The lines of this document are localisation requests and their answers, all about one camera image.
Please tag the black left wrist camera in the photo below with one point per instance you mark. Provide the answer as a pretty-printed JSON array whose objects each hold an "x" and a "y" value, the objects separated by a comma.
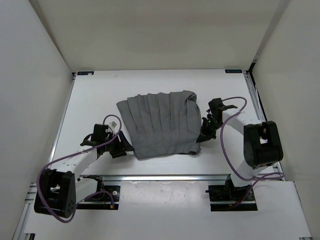
[{"x": 100, "y": 132}]

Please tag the blue left corner label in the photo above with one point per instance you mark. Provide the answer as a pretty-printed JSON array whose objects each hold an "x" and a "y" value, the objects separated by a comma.
[{"x": 85, "y": 73}]

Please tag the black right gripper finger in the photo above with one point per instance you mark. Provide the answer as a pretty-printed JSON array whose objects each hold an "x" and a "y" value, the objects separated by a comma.
[
  {"x": 205, "y": 130},
  {"x": 210, "y": 136}
]

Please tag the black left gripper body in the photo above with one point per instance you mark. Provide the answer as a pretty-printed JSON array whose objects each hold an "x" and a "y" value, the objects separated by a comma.
[{"x": 114, "y": 144}]

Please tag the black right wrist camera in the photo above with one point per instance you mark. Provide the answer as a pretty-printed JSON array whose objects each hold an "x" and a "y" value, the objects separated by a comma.
[{"x": 216, "y": 104}]

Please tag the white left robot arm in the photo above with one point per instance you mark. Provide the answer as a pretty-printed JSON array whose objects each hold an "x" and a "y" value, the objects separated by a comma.
[{"x": 62, "y": 188}]

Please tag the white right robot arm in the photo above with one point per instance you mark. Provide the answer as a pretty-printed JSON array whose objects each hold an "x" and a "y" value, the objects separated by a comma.
[{"x": 262, "y": 146}]

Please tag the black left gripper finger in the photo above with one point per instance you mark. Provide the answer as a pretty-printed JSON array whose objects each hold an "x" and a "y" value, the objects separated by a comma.
[
  {"x": 119, "y": 152},
  {"x": 123, "y": 140}
]

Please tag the aluminium frame rail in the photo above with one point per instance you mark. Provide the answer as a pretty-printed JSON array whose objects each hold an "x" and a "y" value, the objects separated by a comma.
[{"x": 277, "y": 167}]

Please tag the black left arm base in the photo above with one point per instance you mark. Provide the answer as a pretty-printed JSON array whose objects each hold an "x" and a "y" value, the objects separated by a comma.
[{"x": 93, "y": 194}]

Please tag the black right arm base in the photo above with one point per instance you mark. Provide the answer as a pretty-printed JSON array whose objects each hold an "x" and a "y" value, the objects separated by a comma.
[{"x": 228, "y": 198}]

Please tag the blue corner label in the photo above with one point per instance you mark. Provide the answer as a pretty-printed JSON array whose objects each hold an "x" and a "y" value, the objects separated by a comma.
[
  {"x": 85, "y": 73},
  {"x": 233, "y": 71}
]

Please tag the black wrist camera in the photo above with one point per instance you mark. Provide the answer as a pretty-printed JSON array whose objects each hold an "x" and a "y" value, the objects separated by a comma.
[
  {"x": 100, "y": 132},
  {"x": 216, "y": 104}
]

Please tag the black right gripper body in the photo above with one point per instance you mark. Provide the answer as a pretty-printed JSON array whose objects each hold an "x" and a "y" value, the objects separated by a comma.
[{"x": 210, "y": 125}]

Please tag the grey pleated skirt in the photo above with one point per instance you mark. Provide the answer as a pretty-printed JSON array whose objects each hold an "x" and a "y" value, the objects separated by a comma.
[{"x": 162, "y": 124}]

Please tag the blue right corner label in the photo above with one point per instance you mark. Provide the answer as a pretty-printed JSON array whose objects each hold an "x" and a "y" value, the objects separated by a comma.
[{"x": 233, "y": 71}]

